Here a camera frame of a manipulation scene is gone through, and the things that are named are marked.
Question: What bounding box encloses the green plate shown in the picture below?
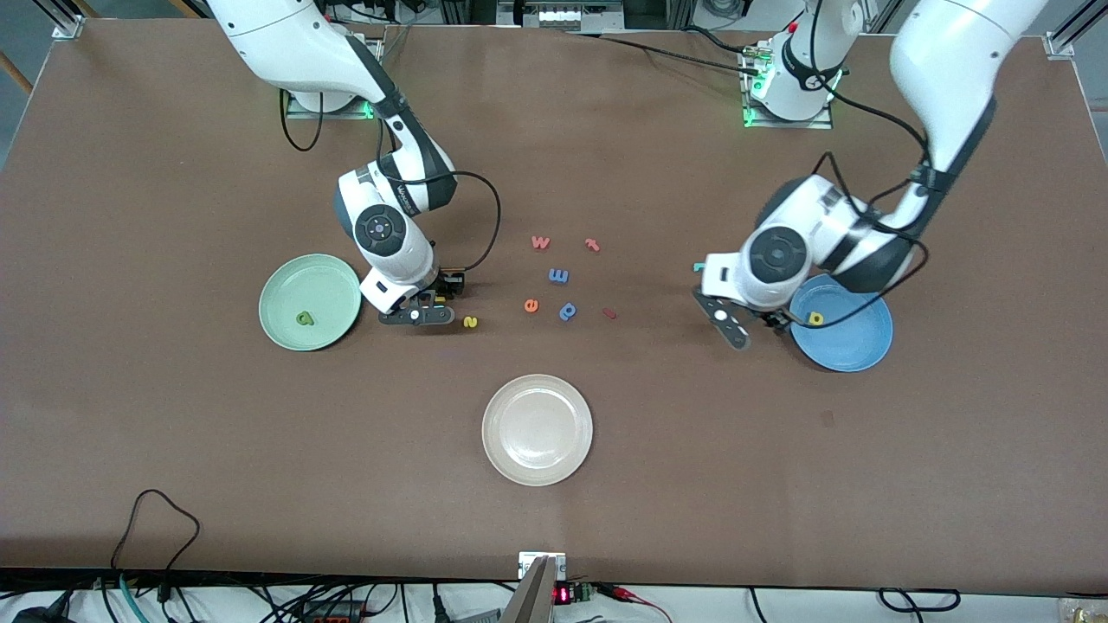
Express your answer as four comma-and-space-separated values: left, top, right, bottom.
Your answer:
258, 254, 363, 352

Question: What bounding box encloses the blue plate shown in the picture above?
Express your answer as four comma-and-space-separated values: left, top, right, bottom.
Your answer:
788, 273, 893, 373

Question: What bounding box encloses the beige plate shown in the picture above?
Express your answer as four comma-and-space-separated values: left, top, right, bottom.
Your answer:
481, 374, 595, 487

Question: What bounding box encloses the white labelled box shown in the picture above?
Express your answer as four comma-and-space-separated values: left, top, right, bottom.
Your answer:
519, 551, 567, 581

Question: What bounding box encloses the grey equipment box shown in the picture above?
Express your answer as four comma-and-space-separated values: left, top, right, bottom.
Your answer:
498, 0, 624, 31

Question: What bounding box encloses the wooden stick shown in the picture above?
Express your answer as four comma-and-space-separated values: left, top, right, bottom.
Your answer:
0, 50, 34, 96

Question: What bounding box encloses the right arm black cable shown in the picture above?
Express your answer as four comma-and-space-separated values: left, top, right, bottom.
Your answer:
279, 87, 503, 273

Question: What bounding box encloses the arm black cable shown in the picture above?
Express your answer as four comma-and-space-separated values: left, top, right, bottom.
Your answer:
279, 87, 503, 273
779, 0, 931, 330

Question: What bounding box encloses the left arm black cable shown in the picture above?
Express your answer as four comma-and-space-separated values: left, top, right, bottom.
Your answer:
779, 0, 931, 330

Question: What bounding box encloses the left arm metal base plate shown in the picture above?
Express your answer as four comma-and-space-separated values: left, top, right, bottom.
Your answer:
740, 43, 836, 131

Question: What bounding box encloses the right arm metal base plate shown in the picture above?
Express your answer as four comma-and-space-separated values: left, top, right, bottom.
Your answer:
286, 30, 386, 120

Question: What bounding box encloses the black cable on table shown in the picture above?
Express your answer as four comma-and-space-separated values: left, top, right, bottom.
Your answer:
554, 24, 767, 77

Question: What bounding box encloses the red clip wire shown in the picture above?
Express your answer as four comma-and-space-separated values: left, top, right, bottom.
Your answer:
610, 587, 674, 622

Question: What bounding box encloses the black cable loop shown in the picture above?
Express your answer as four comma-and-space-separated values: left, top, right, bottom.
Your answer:
110, 489, 202, 602

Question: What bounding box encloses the black coiled cable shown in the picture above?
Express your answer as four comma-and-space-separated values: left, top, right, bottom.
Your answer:
879, 588, 962, 613

